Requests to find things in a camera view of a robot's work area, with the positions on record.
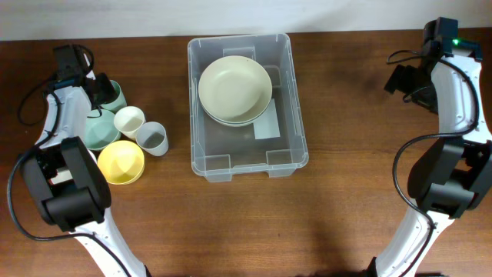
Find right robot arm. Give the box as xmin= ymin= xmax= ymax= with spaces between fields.
xmin=363 ymin=17 xmax=491 ymax=276

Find white bowl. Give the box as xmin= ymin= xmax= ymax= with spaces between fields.
xmin=88 ymin=150 xmax=97 ymax=165

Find green bowl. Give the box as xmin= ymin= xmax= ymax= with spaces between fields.
xmin=83 ymin=109 xmax=121 ymax=151

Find green plastic cup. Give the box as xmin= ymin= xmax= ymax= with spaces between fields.
xmin=101 ymin=80 xmax=127 ymax=114

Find grey plastic cup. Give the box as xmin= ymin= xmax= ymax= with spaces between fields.
xmin=136 ymin=122 xmax=169 ymax=156

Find yellow bowl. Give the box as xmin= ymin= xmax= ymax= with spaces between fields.
xmin=97 ymin=140 xmax=145 ymax=185

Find cream plastic cup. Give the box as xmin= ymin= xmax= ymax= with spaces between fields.
xmin=114 ymin=106 xmax=146 ymax=140

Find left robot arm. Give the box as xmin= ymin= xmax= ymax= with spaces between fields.
xmin=7 ymin=44 xmax=150 ymax=276

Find clear plastic storage bin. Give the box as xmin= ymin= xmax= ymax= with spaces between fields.
xmin=188 ymin=33 xmax=309 ymax=182

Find beige plate in bin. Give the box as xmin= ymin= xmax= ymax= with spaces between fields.
xmin=202 ymin=102 xmax=271 ymax=127

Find cream white plate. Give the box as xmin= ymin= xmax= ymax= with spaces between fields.
xmin=198 ymin=55 xmax=273 ymax=122

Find white label in bin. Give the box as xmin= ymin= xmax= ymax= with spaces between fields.
xmin=253 ymin=99 xmax=281 ymax=140

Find right black cable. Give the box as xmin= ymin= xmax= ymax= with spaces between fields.
xmin=386 ymin=48 xmax=481 ymax=277

